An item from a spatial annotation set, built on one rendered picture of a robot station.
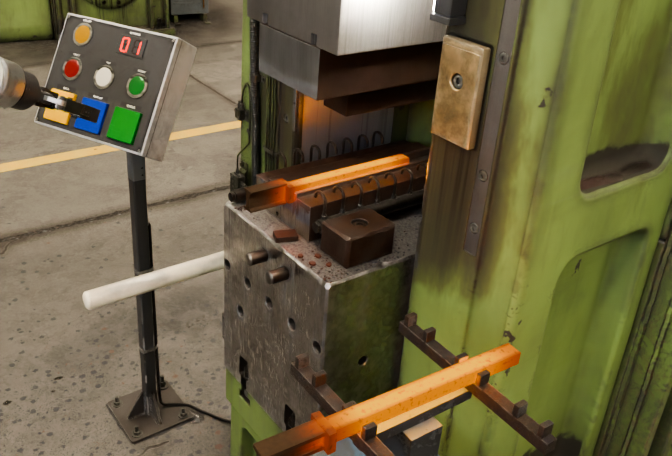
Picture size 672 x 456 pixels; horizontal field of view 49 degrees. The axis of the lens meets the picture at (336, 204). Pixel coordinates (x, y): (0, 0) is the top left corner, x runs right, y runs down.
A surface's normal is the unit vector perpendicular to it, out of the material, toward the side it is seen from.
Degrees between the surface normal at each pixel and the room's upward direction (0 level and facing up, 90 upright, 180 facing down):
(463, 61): 90
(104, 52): 60
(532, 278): 90
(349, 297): 90
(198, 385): 0
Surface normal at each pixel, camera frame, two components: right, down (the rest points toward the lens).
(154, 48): -0.37, -0.12
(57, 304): 0.07, -0.89
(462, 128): -0.80, 0.22
